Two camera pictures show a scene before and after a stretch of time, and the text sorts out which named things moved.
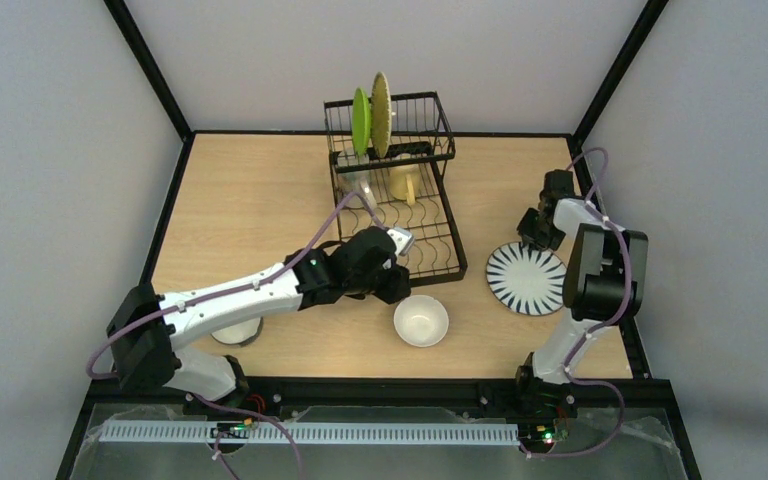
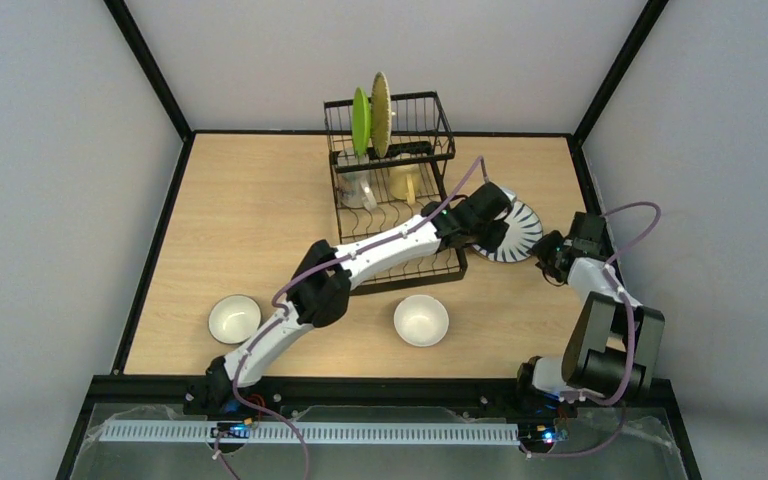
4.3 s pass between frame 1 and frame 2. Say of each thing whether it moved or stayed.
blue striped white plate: moved
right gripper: moved
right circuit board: stayed
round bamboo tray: stayed
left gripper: moved
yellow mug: stayed
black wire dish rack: stayed
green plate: stayed
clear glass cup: stayed
